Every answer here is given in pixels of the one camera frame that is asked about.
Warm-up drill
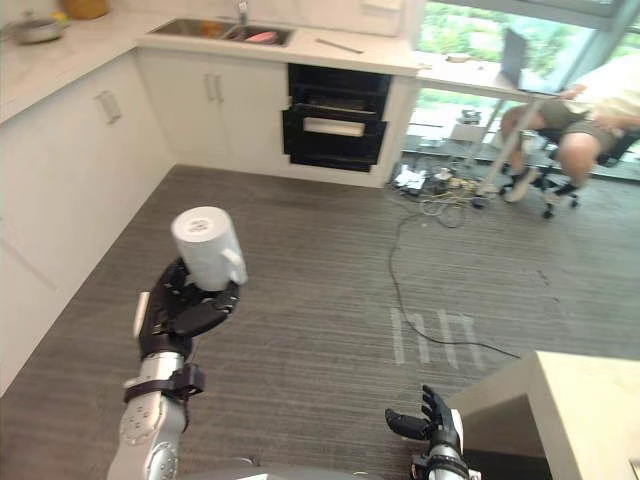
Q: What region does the beige side table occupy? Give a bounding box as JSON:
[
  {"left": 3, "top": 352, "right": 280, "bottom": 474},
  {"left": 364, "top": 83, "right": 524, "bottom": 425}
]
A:
[{"left": 446, "top": 349, "right": 640, "bottom": 480}]

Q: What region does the stainless steel sink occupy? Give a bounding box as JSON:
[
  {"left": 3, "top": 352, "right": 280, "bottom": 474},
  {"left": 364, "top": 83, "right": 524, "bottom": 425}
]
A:
[{"left": 148, "top": 18, "right": 296, "bottom": 48}]

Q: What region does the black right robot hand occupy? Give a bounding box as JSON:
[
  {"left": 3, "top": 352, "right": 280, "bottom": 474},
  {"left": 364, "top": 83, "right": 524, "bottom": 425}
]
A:
[{"left": 384, "top": 383, "right": 466, "bottom": 457}]

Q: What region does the yellow container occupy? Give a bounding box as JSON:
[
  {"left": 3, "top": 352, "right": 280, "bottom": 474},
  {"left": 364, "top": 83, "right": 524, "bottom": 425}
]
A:
[{"left": 63, "top": 0, "right": 110, "bottom": 20}]

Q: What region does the black floor cable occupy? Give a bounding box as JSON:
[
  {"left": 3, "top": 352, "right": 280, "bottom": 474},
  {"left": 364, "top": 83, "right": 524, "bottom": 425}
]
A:
[{"left": 388, "top": 212, "right": 521, "bottom": 359}]

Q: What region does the open laptop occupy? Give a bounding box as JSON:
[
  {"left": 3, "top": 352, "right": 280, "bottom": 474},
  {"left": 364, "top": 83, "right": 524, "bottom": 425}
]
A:
[{"left": 494, "top": 27, "right": 569, "bottom": 95}]

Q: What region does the tangled cable pile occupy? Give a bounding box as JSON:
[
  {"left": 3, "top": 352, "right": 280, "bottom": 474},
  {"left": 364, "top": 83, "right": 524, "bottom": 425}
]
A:
[{"left": 422, "top": 169, "right": 489, "bottom": 230}]

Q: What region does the black dishwasher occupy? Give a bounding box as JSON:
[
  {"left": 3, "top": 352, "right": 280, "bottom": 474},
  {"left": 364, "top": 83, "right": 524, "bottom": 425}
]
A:
[{"left": 281, "top": 62, "right": 392, "bottom": 174}]

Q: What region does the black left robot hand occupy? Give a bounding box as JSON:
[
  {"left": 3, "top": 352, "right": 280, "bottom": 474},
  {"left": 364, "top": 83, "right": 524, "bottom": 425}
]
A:
[{"left": 132, "top": 257, "right": 242, "bottom": 362}]

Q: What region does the white desk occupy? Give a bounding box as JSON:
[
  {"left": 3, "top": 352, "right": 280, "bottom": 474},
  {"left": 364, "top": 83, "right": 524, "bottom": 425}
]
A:
[{"left": 414, "top": 53, "right": 571, "bottom": 197}]

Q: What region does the person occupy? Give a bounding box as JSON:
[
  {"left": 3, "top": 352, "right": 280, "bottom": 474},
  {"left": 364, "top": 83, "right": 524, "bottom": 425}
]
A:
[{"left": 499, "top": 53, "right": 640, "bottom": 204}]

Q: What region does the black office chair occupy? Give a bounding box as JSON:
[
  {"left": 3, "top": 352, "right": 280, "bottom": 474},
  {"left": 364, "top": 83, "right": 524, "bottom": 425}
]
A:
[{"left": 502, "top": 127, "right": 640, "bottom": 220}]

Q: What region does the white power strip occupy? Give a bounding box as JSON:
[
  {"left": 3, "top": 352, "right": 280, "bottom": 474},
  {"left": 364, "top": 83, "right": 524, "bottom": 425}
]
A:
[{"left": 392, "top": 167, "right": 429, "bottom": 197}]

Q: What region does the white ceramic cup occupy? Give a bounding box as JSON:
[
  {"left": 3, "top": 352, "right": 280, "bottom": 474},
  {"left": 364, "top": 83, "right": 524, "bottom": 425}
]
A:
[{"left": 170, "top": 205, "right": 249, "bottom": 292}]

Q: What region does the white kitchen cabinet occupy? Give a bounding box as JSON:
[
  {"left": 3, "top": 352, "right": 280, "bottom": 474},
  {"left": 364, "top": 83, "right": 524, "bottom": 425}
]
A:
[{"left": 0, "top": 47, "right": 416, "bottom": 396}]

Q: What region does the steel cooking pot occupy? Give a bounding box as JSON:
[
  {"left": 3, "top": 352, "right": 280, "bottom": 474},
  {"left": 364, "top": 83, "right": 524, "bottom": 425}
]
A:
[{"left": 8, "top": 13, "right": 69, "bottom": 45}]

